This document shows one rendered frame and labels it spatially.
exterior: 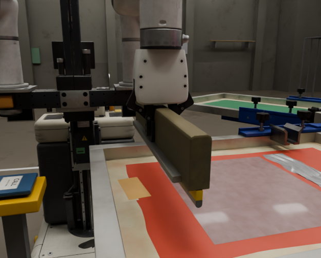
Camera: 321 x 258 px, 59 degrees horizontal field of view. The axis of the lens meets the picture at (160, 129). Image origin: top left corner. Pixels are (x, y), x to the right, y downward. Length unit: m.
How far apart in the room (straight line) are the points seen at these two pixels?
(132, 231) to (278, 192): 0.33
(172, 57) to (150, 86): 0.06
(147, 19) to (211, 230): 0.37
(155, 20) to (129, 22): 0.54
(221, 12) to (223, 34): 0.77
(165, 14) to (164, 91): 0.13
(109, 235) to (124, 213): 0.12
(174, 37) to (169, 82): 0.08
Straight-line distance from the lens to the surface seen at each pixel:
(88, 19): 10.65
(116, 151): 0.81
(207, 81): 11.35
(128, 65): 1.04
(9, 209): 0.66
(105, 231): 0.44
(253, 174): 0.74
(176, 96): 0.53
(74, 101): 1.05
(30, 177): 0.72
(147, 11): 0.51
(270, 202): 0.62
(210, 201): 0.59
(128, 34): 1.04
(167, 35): 0.50
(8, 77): 1.07
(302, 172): 0.79
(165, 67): 0.51
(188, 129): 0.38
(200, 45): 11.22
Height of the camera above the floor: 1.23
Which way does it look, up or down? 14 degrees down
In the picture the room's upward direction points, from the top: straight up
